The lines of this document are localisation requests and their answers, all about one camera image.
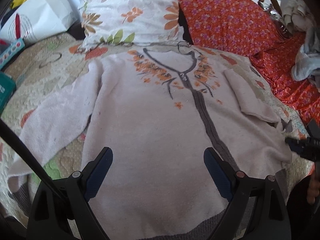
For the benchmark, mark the pale pink floral sweater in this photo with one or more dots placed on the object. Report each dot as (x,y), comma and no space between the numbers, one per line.
(158,112)

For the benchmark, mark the red floral bedsheet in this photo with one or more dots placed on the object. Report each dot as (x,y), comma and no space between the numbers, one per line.
(275,67)

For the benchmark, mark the right hand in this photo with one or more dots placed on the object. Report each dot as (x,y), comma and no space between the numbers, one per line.
(313,189)

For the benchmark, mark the white floral pillow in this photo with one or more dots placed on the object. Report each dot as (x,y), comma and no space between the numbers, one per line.
(141,22)

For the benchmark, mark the beige crumpled cloth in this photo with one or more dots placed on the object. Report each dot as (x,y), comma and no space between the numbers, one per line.
(297,16)

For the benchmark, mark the white paper bag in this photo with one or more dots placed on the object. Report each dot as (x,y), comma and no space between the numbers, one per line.
(36,20)

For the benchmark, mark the teal dotted box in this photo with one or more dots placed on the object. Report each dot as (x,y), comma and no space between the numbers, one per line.
(8,51)

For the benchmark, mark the red floral pillow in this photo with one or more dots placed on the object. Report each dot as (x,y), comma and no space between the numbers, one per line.
(237,26)

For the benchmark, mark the grey crumpled clothes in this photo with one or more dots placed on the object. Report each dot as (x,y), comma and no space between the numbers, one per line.
(307,59)

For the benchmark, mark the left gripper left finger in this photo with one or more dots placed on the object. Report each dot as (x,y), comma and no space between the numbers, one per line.
(50,214)

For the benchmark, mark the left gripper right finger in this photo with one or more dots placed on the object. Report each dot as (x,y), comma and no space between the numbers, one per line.
(268,219)

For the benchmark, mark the green cardboard box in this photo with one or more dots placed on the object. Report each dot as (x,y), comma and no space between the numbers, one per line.
(7,89)

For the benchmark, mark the heart patterned quilt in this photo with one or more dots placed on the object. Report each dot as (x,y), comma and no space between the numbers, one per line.
(55,63)

